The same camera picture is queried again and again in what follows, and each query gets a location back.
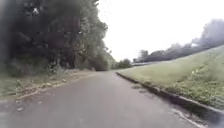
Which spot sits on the round green bush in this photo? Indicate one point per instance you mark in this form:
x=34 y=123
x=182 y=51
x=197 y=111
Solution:
x=125 y=63

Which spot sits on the grey asphalt road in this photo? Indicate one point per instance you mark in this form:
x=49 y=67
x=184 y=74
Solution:
x=100 y=103

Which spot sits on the grey stone kerb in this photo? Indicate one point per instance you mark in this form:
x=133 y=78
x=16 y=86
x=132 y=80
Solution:
x=173 y=97

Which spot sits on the wood of dark trees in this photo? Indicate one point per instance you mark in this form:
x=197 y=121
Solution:
x=50 y=33

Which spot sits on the grass slope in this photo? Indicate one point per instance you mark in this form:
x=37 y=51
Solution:
x=186 y=75

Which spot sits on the row of distant trees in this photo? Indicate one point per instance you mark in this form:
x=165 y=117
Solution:
x=186 y=48

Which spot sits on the grass verge with leaves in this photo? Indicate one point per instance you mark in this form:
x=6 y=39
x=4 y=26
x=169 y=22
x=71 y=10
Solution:
x=23 y=85

